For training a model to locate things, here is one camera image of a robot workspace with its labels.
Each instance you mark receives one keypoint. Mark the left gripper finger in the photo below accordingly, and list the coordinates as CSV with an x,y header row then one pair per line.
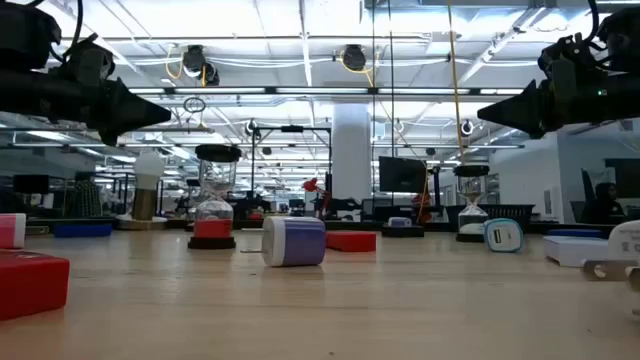
x,y
109,137
140,112

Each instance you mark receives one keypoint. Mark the blue box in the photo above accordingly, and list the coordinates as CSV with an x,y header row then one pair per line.
x,y
82,230
575,233

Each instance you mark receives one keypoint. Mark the white sand hourglass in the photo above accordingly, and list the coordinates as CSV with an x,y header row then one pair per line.
x,y
471,229

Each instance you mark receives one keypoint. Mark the white box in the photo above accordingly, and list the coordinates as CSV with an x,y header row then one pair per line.
x,y
570,250

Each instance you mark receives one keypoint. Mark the red sand hourglass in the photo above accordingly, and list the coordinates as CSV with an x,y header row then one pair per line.
x,y
212,229

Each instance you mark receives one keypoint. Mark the red box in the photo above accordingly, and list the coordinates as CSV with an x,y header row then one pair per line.
x,y
30,285
352,241

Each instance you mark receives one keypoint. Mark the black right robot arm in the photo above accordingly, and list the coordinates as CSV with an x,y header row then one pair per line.
x,y
622,35

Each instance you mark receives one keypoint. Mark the white light bulb on base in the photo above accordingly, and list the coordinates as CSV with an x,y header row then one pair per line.
x,y
148,167

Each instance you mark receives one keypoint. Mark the person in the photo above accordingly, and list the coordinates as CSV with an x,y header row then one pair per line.
x,y
604,200
86,199

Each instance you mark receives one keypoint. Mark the black plastic basket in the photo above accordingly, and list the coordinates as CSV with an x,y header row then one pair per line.
x,y
515,212

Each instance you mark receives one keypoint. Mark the dark monitor screen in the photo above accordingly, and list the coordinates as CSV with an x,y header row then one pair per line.
x,y
31,184
402,174

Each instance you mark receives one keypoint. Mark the white building pillar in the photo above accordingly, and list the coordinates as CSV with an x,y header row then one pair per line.
x,y
351,150

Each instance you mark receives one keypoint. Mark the red desk lamp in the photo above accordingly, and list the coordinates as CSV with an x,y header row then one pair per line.
x,y
311,185

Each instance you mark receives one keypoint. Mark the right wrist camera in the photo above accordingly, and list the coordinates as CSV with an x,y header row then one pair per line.
x,y
567,57

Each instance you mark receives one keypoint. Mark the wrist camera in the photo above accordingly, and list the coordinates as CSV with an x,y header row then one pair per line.
x,y
567,57
90,62

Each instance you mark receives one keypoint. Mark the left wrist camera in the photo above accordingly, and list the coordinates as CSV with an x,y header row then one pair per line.
x,y
90,62

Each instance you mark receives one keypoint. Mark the dark wall screen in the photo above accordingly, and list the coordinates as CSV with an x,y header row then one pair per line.
x,y
625,177

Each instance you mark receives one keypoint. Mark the teal and white wall charger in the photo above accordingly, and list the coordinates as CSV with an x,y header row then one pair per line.
x,y
505,235

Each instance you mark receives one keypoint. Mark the pink and white wall charger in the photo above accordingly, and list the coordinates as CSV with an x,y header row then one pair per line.
x,y
10,231

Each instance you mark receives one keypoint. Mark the black gantry frame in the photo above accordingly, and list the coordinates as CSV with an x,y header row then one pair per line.
x,y
292,129

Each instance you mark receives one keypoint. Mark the black table frame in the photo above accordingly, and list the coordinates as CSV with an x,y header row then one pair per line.
x,y
360,225

